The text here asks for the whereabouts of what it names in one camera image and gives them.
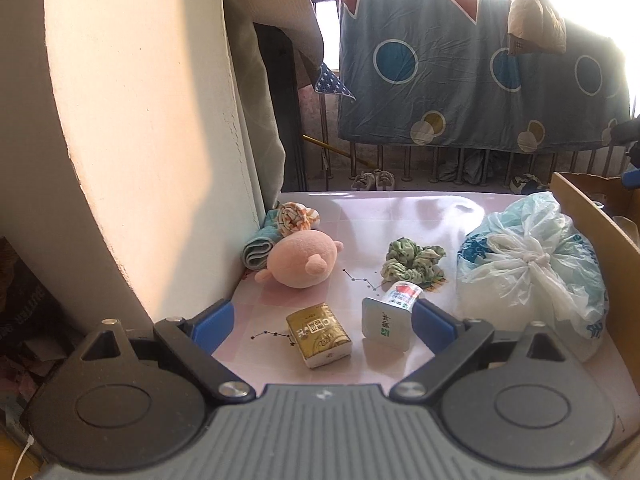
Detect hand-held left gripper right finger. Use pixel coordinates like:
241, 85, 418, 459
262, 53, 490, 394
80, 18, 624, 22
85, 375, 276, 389
392, 299, 566, 403

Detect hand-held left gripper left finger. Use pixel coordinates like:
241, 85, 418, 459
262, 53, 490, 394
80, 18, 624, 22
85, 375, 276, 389
80, 299, 255, 403

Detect brown cardboard box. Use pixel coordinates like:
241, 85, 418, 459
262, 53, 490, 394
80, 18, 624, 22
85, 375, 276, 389
550, 171, 640, 376

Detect blue checked towel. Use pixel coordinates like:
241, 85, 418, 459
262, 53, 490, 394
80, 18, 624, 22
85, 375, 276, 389
243, 210, 283, 270

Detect white plastic bag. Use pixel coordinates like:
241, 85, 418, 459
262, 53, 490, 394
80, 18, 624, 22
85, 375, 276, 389
456, 191, 612, 347

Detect gold tissue packet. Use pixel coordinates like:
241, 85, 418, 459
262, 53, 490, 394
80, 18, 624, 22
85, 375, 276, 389
286, 302, 353, 370

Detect pink plush toy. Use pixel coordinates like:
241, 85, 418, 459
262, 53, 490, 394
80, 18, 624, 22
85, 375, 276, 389
255, 230, 345, 289

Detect orange striped towel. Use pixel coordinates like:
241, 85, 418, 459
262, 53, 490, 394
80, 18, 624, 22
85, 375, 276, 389
277, 201, 321, 238

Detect green floral scrunchie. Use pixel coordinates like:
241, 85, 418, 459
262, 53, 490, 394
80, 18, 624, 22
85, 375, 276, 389
382, 237, 447, 286

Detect black and white shoes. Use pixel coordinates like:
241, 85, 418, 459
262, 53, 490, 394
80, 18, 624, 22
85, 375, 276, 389
510, 174, 551, 195

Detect grey hanging cloth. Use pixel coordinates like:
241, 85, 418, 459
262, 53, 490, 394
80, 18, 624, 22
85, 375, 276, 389
440, 149, 507, 183

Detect metal balcony railing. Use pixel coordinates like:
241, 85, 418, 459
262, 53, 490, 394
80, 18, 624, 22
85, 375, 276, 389
300, 0, 640, 192

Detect beige hanging cloth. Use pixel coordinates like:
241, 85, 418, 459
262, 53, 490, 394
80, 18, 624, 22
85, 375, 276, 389
507, 0, 568, 56

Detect yellow pole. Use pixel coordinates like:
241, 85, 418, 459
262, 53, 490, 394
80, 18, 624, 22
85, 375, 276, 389
302, 134, 371, 168

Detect blue circle-print hanging blanket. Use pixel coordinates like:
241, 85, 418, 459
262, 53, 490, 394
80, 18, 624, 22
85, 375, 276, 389
336, 0, 632, 153

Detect blue star-print cloth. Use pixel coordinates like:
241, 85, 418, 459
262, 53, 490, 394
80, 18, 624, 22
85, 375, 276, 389
314, 62, 357, 102

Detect white cable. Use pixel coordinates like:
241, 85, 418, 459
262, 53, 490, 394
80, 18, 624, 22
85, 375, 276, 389
10, 435, 37, 480

